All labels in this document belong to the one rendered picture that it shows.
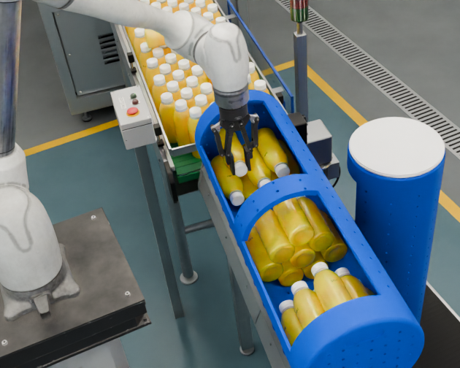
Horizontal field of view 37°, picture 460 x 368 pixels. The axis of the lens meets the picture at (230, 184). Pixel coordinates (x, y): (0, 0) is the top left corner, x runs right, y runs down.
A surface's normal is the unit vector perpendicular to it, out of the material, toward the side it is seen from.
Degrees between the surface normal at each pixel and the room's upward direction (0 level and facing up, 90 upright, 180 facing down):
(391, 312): 25
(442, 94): 0
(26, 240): 75
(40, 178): 0
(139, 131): 90
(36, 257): 87
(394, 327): 90
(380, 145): 0
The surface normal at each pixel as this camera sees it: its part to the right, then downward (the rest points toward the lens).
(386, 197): -0.34, 0.65
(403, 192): -0.04, 0.67
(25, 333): -0.08, -0.74
